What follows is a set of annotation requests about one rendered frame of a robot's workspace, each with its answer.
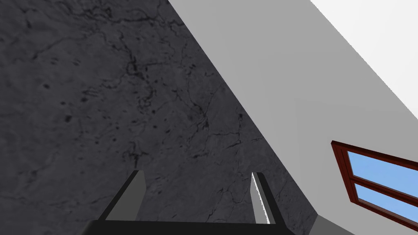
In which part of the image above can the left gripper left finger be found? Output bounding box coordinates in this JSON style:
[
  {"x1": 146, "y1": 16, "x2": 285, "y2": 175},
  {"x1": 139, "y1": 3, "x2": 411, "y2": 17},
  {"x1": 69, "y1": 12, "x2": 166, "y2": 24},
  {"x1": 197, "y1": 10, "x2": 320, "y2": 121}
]
[{"x1": 98, "y1": 169, "x2": 146, "y2": 222}]

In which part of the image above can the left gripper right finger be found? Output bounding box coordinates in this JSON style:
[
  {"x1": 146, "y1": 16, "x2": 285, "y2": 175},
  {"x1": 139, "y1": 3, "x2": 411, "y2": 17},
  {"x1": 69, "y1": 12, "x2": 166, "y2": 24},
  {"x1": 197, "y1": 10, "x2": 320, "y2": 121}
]
[{"x1": 250, "y1": 172, "x2": 285, "y2": 225}]

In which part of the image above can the red-brown framed window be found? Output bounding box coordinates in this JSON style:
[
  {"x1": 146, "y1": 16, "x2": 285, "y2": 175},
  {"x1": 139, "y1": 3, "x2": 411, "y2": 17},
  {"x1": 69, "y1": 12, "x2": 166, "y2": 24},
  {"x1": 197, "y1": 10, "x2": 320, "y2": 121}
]
[{"x1": 330, "y1": 140, "x2": 418, "y2": 232}]

